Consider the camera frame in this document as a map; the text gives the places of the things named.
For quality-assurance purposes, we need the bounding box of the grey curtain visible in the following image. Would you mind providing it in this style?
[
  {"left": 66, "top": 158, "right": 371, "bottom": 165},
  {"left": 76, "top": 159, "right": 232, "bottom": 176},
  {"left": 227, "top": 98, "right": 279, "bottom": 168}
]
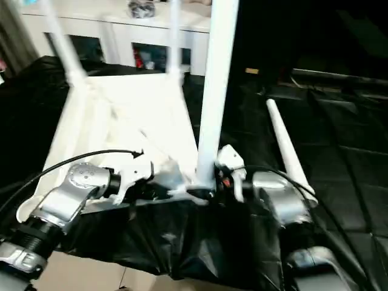
[{"left": 0, "top": 0, "right": 41, "bottom": 77}]

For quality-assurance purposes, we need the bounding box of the white plastic table leg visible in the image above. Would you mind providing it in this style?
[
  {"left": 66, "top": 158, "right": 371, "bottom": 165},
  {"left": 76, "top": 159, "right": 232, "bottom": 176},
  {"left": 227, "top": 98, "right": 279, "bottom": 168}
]
[
  {"left": 38, "top": 0, "right": 89, "bottom": 89},
  {"left": 165, "top": 0, "right": 186, "bottom": 85},
  {"left": 266, "top": 98, "right": 317, "bottom": 208},
  {"left": 195, "top": 0, "right": 241, "bottom": 195}
]

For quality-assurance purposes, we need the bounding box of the white plastic table top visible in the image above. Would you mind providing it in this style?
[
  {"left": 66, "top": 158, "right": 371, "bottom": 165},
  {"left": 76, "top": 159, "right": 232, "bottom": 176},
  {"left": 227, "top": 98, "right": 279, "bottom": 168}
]
[{"left": 16, "top": 72, "right": 213, "bottom": 224}]

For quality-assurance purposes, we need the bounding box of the dark glittery ornament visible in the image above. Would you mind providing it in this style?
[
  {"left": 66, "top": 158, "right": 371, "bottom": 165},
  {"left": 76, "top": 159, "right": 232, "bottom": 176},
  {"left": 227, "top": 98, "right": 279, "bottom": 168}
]
[{"left": 127, "top": 0, "right": 156, "bottom": 19}]

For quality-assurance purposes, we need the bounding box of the white sideboard cabinet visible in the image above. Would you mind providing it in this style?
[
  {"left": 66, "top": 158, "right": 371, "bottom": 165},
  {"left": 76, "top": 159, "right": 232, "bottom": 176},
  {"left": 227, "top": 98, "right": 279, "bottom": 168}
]
[{"left": 21, "top": 0, "right": 213, "bottom": 76}]

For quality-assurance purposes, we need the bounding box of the black flat board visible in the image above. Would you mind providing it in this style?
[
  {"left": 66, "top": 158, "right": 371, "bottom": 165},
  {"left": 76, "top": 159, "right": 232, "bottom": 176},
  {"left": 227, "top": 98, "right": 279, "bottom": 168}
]
[{"left": 291, "top": 69, "right": 388, "bottom": 83}]

